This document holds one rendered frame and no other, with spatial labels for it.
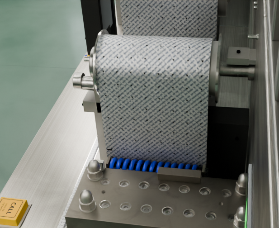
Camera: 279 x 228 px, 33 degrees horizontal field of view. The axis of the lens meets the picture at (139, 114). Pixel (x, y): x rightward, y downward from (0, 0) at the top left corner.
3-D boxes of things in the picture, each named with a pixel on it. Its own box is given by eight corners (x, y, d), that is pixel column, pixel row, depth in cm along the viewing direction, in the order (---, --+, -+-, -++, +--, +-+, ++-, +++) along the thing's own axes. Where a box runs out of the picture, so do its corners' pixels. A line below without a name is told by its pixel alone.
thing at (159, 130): (107, 159, 115) (99, 94, 104) (206, 167, 110) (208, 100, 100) (107, 160, 114) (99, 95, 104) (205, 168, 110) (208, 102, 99)
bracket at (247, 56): (227, 53, 102) (228, 44, 100) (255, 54, 100) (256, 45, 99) (226, 64, 98) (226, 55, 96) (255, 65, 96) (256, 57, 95)
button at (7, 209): (3, 203, 121) (1, 196, 120) (28, 206, 120) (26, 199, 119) (-9, 224, 116) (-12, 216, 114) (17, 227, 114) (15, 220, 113)
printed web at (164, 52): (141, 109, 152) (130, -53, 123) (215, 114, 147) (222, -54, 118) (111, 195, 121) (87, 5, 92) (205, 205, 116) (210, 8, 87)
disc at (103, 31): (113, 74, 116) (107, 18, 108) (115, 75, 116) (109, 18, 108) (96, 109, 105) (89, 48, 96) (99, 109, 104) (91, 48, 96)
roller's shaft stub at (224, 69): (220, 72, 104) (221, 54, 102) (253, 73, 103) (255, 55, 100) (219, 83, 101) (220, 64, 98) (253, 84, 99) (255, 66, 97)
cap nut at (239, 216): (233, 215, 96) (234, 199, 94) (252, 217, 96) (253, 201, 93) (232, 229, 93) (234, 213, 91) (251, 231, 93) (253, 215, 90)
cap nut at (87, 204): (82, 199, 103) (79, 183, 100) (98, 201, 102) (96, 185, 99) (77, 211, 100) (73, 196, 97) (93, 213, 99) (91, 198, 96)
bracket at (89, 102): (96, 162, 132) (82, 66, 115) (119, 164, 131) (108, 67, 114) (91, 174, 128) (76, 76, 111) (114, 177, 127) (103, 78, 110)
